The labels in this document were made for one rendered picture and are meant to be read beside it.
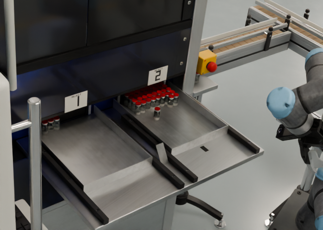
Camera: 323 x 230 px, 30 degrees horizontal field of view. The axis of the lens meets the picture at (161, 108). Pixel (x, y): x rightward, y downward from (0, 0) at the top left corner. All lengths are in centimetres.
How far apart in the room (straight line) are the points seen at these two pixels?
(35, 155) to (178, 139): 93
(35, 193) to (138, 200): 60
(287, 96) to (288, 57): 313
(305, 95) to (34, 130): 70
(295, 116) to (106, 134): 76
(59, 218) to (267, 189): 142
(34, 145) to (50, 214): 104
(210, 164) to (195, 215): 111
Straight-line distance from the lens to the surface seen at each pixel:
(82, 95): 198
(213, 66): 229
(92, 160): 196
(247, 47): 264
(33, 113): 117
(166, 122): 216
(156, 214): 265
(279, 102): 154
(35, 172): 126
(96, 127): 210
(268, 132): 378
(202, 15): 217
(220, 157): 205
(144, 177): 192
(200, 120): 220
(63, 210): 227
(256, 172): 344
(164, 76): 218
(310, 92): 154
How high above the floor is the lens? 213
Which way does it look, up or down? 34 degrees down
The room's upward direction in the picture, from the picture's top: 7 degrees clockwise
